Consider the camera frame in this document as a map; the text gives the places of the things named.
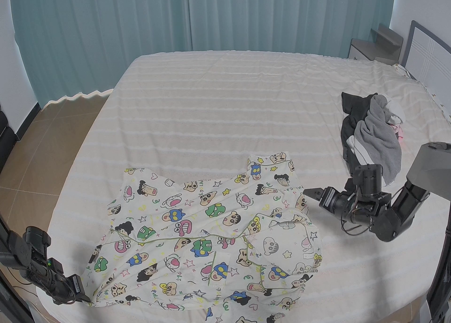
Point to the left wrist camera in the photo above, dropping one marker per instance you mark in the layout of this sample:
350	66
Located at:
53	267

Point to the grey bedside table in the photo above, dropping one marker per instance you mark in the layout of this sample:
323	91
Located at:
375	48

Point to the dark chest of drawers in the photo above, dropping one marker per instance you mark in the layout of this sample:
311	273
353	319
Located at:
7	138

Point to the white printed pyjama top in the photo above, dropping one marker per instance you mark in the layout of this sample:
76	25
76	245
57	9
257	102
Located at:
197	230

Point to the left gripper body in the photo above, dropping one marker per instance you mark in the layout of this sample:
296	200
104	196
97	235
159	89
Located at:
67	290

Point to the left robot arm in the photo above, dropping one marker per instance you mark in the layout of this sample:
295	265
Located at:
35	240

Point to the pile of clothes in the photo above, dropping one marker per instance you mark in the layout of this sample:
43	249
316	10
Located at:
377	134

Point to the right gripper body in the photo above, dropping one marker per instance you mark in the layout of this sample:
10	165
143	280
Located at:
340	203

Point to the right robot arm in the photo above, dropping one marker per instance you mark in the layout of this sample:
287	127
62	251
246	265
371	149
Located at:
391	215

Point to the bed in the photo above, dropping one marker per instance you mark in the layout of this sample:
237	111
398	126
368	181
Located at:
229	110

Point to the blue-green curtain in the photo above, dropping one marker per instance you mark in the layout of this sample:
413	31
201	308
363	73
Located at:
105	25
282	4

